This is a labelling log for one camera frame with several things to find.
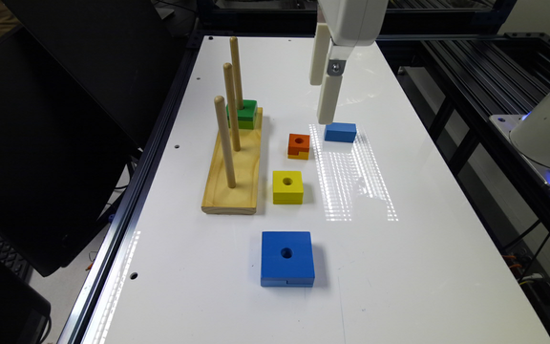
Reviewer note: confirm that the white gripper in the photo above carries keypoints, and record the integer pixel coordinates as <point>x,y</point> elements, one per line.
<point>350,23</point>

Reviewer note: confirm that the yellow block with hole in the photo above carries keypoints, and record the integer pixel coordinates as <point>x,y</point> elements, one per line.
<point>288,187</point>

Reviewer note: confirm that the small blue block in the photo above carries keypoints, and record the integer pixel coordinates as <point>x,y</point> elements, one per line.
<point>340,132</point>

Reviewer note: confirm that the orange block with hole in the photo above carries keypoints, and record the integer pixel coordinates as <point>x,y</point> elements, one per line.
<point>298,146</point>

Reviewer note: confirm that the green block on peg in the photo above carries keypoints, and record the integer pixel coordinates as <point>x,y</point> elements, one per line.
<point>247,115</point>

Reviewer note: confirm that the large blue block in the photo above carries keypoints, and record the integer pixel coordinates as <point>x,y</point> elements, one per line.
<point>287,259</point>

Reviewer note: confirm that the rear wooden peg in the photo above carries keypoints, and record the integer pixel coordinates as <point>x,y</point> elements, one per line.
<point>236,67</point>

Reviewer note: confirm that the wooden peg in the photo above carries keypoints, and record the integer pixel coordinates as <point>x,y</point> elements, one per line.
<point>227,158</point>
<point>232,108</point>
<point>236,67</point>

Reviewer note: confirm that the middle wooden peg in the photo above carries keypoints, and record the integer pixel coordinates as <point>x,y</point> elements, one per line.
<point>232,108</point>

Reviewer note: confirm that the front wooden peg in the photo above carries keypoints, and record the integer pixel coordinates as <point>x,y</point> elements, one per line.
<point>227,158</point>

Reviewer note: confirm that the wooden peg base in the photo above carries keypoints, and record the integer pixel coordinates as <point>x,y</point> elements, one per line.
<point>218,197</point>

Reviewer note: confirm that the black monitor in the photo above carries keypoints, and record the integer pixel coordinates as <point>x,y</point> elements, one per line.
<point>81,87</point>

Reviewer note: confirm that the black keyboard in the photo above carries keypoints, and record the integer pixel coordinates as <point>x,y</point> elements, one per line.
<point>14,261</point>

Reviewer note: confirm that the black aluminium frame rack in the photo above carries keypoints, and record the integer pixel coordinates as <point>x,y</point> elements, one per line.
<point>456,83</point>

